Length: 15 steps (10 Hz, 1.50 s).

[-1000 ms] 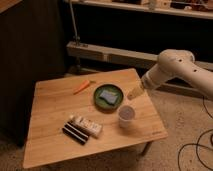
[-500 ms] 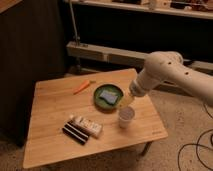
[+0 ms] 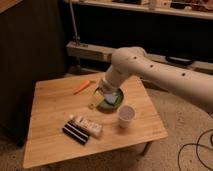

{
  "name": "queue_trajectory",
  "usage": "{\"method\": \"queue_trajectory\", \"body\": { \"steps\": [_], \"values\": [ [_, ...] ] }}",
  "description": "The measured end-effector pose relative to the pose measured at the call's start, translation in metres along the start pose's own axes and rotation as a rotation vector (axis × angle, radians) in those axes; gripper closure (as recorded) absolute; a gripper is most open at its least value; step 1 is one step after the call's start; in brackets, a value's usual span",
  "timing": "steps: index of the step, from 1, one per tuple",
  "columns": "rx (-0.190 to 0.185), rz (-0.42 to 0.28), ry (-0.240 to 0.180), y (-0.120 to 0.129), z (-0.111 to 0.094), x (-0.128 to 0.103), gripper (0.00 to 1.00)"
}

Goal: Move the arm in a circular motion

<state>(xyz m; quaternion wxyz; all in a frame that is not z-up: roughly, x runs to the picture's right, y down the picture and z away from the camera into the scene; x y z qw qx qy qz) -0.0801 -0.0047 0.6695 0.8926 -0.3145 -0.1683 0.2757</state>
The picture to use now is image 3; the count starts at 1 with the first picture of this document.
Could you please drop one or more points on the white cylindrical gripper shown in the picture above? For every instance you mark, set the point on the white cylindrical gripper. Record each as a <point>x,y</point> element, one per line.
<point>108,85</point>

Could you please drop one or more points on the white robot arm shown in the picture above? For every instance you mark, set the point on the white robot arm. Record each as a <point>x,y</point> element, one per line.
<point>194,87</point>

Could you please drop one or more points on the green round plate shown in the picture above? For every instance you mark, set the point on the green round plate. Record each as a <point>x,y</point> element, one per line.
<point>104,106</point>

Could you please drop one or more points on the orange toy carrot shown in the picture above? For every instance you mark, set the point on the orange toy carrot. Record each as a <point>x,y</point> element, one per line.
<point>83,86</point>

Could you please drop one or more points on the translucent plastic cup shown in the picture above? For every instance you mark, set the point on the translucent plastic cup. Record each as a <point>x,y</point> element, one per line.
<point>125,116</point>

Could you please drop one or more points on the wooden table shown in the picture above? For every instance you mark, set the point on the wooden table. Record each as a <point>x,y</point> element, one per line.
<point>54,102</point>

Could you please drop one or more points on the white rectangular box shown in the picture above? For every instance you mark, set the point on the white rectangular box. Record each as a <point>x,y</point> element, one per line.
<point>93,128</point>

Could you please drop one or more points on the black striped box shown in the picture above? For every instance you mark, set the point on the black striped box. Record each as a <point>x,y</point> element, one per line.
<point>76,133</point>

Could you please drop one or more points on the metal pole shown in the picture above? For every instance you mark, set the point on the metal pole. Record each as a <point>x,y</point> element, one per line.
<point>76,35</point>

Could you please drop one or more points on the upper shelf board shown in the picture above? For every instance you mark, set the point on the upper shelf board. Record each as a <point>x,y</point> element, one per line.
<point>140,8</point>

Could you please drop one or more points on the lower wooden shelf rail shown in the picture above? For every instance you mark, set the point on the lower wooden shelf rail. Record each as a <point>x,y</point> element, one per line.
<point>102,53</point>

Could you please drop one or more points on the black handle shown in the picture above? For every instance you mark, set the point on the black handle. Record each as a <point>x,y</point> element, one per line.
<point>179,61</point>

